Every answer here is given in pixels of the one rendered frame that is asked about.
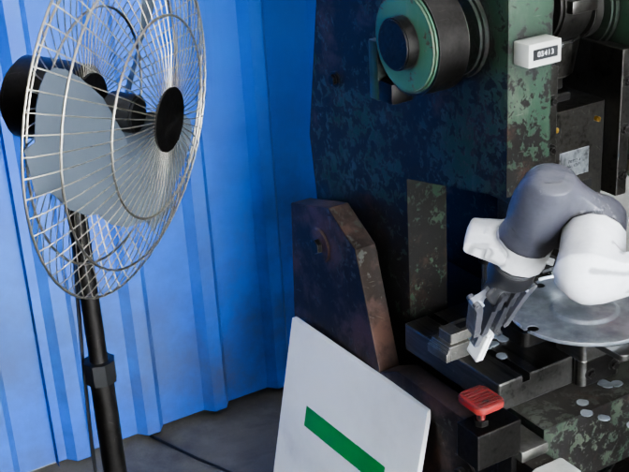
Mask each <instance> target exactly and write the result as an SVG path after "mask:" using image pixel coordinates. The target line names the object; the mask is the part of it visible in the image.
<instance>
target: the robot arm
mask: <svg viewBox="0 0 629 472"><path fill-rule="evenodd" d="M627 222H628V217H627V212H626V210H625V209H624V208H623V206H622V205H621V203H620V202H619V201H617V200H616V199H615V198H613V197H611V196H609V195H606V194H602V193H598V192H595V191H593V190H592V189H590V188H589V187H588V186H587V185H585V184H584V183H583V182H581V181H580V179H579V178H578V177H577V175H576V174H575V173H574V172H573V171H572V170H571V169H570V168H568V167H566V166H564V165H560V164H555V163H544V164H540V165H537V166H535V167H533V168H532V169H530V170H528V171H527V172H526V174H525V175H524V176H523V178H522V179H521V181H520V182H519V184H518V186H517V187H516V189H515V190H514V193H513V195H512V198H511V200H510V202H509V205H508V209H507V213H506V218H505V219H490V218H473V219H472V220H471V221H470V224H469V226H468V228H467V230H466V233H465V237H464V243H463V251H464V252H465V253H467V254H470V255H472V256H475V257H477V258H481V259H484V260H486V261H488V262H489V264H488V267H487V277H488V279H487V281H486V283H485V284H484V285H483V286H482V289H481V290H482V291H481V292H479V293H478V294H477V295H475V296H474V294H473V293H471V294H469V295H468V296H467V297H466V299H467V301H468V302H469V305H468V313H467V319H466V328H467V329H468V331H469V332H470V333H471V335H472V337H471V339H470V344H469V346H468V347H467V351H468V352H469V353H470V355H471V356H472V357H473V359H474V360H475V362H478V361H483V359H484V357H485V354H486V352H487V350H488V348H489V345H490V342H491V341H492V339H493V337H494V335H495V334H496V335H497V336H499V335H501V334H502V331H501V330H500V329H501V327H502V326H504V327H507V326H508V325H509V324H510V322H511V321H512V319H513V318H514V317H515V315H516V314H517V312H518V311H519V310H520V308H521V307H522V305H523V304H524V303H525V301H526V300H527V298H528V297H529V295H530V294H531V293H532V292H533V291H534V290H535V289H536V288H537V284H536V283H535V282H534V279H535V277H536V276H537V275H538V274H540V273H541V272H542V271H543V270H544V268H545V266H546V264H548V265H550V266H553V264H554V260H555V259H554V258H550V255H551V253H552V251H553V249H559V253H558V256H557V258H556V262H555V265H554V268H553V276H554V283H555V285H556V286H557V287H558V288H559V289H560V290H561V291H562V292H563V293H564V294H565V295H566V296H567V297H569V298H570V299H571V300H573V301H575V302H578V303H580V304H588V305H594V304H601V303H607V302H612V301H615V300H618V299H621V298H624V297H627V296H629V252H626V229H627Z"/></svg>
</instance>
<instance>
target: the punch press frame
mask: <svg viewBox="0 0 629 472"><path fill-rule="evenodd" d="M381 1H382V0H316V7H315V26H314V62H313V81H312V100H311V119H310V141H311V148H312V157H313V164H314V179H315V187H316V195H317V198H318V199H327V200H335V201H342V202H348V204H349V205H350V207H351V208H352V210H353V211H354V213H355V214H356V216H357V217H358V219H359V221H360V222H361V224H362V225H363V227H364V228H365V229H366V230H367V232H368V233H369V235H370V236H371V238H372V239H373V241H374V243H375V247H376V252H377V256H378V261H379V266H380V271H381V275H382V280H383V285H384V290H385V294H386V299H387V304H388V312H389V317H390V322H391V327H392V331H393V336H394V341H395V346H396V350H397V355H398V360H399V365H411V364H417V365H419V366H420V367H422V368H423V369H424V370H426V371H427V372H429V373H430V374H432V375H433V376H435V377H436V378H438V379H439V380H441V381H442V382H444V383H445V384H446V385H448V387H450V388H451V389H453V390H454V391H456V392H457V393H460V392H462V391H465V389H463V388H462V387H461V386H459V385H458V384H456V383H455V382H453V381H452V380H450V379H449V378H447V377H446V376H444V375H443V374H441V373H440V372H438V371H437V370H435V369H434V368H432V367H431V366H429V365H428V364H427V363H426V362H424V361H423V360H421V359H420V358H418V357H417V356H415V355H414V354H412V353H411V352H410V351H408V350H407V349H406V345H405V323H407V322H410V321H413V320H416V319H419V318H422V317H425V316H428V317H430V318H431V319H433V314H434V313H437V312H440V311H442V310H445V309H447V308H450V307H453V306H456V305H459V304H461V303H464V302H468V301H467V299H466V297H467V296H468V295H469V294H471V293H473V294H478V293H479V292H481V289H482V264H481V263H479V262H478V258H477V257H475V256H472V255H470V254H467V253H465V252H464V251H463V243H464V237H465V233H466V230H467V228H468V226H469V224H470V221H471V220H472V219H473V218H490V219H498V199H497V198H495V197H494V196H498V197H503V198H509V197H512V195H513V193H514V190H515V189H516V187H517V186H518V184H519V182H520V181H521V179H522V178H523V176H524V175H525V174H526V172H527V171H528V170H530V169H532V168H533V167H535V166H537V165H540V164H544V163H549V134H550V99H551V64H547V65H543V66H537V67H533V68H526V67H523V66H517V65H514V41H516V40H520V39H524V38H528V37H536V36H540V35H544V34H547V35H551V36H552V27H553V0H458V2H459V3H460V5H461V8H462V11H463V13H464V15H465V18H466V21H467V24H468V29H469V35H470V54H469V61H468V65H467V68H466V70H465V73H464V75H463V77H462V78H461V80H460V81H459V82H458V84H456V85H455V86H454V87H452V88H449V89H446V90H443V91H439V92H435V93H430V94H426V95H423V96H413V100H411V101H407V102H403V103H399V104H395V105H390V104H388V103H386V102H384V101H381V100H380V101H378V100H376V99H373V98H371V93H370V69H369V43H368V40H369V39H370V38H374V37H375V23H376V17H377V12H378V9H379V6H380V3H381ZM586 38H590V39H594V40H603V41H606V40H608V41H612V42H615V43H619V44H622V45H626V46H629V0H604V16H603V20H602V22H601V24H600V26H599V28H598V29H597V30H596V32H594V33H593V34H592V35H590V36H588V37H586ZM604 379H605V380H607V381H609V382H611V381H613V380H619V381H621V382H622V383H623V384H622V385H621V386H619V387H614V386H613V387H612V388H604V387H603V386H599V385H598V384H597V383H598V381H597V382H594V383H592V384H591V385H588V386H586V387H579V386H577V385H576V384H574V382H572V383H570V384H568V385H565V386H563V387H560V388H559V389H556V390H554V391H550V392H548V393H545V394H543V395H540V396H538V397H535V398H534V399H532V400H529V401H527V402H524V403H522V404H519V405H517V406H513V407H511V408H508V409H507V411H509V412H510V413H512V414H513V415H515V416H516V417H518V418H519V419H520V424H522V425H523V426H524V427H526V428H527V429H529V430H530V431H532V432H533V433H535V434H536V435H538V436H540V437H541V438H543V439H544V440H546V441H547V442H548V452H546V454H547V455H548V456H550V457H551V458H552V459H554V460H556V459H559V458H563V459H564V460H566V461H567V462H568V463H569V464H571V465H573V466H574V467H576V468H577V469H578V470H580V471H581V472H597V471H599V470H601V469H603V468H605V467H607V466H610V465H613V464H615V463H617V462H618V461H621V460H623V459H625V458H627V457H629V428H628V427H627V422H629V361H623V362H621V363H619V367H618V373H617V374H615V375H613V376H609V377H607V378H604ZM578 399H583V400H588V401H589V404H588V405H586V406H579V405H578V404H577V400H578ZM582 409H587V410H591V411H592V415H591V416H590V417H584V416H582V415H581V414H580V411H581V410H582ZM599 415H607V416H610V420H608V421H602V420H599V419H598V416H599Z"/></svg>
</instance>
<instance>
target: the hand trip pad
mask: <svg viewBox="0 0 629 472"><path fill-rule="evenodd" d="M459 403H460V404H461V405H463V406H465V407H466V408H468V409H469V410H470V411H472V412H473V413H475V414H476V419H477V420H485V419H486V415H488V414H490V413H492V412H495V411H497V410H499V409H501V408H503V406H504V398H503V397H501V396H500V395H498V394H497V393H495V392H494V391H492V390H490V389H489V388H487V387H485V386H481V385H478V386H474V387H472V388H470V389H468V390H465V391H462V392H460V393H459Z"/></svg>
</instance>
